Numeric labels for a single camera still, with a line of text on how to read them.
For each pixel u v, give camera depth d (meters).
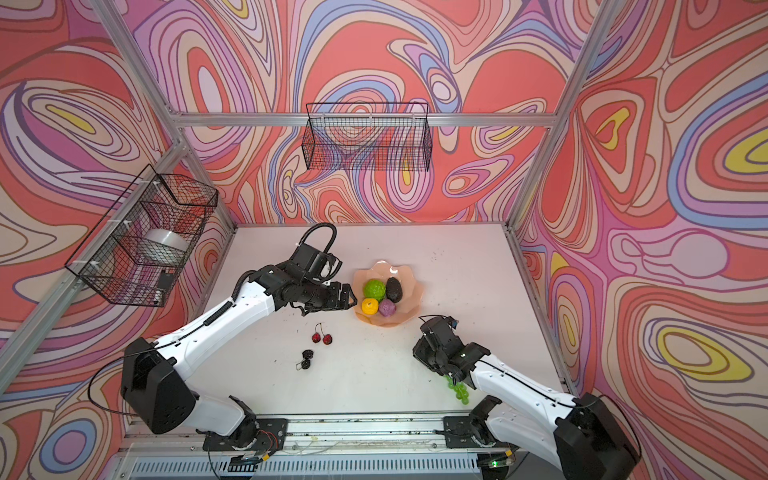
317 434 0.75
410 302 0.96
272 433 0.73
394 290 0.94
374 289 0.93
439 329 0.65
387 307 0.91
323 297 0.68
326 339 0.88
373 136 0.96
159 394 0.40
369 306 0.88
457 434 0.73
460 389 0.79
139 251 0.72
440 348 0.64
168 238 0.73
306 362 0.84
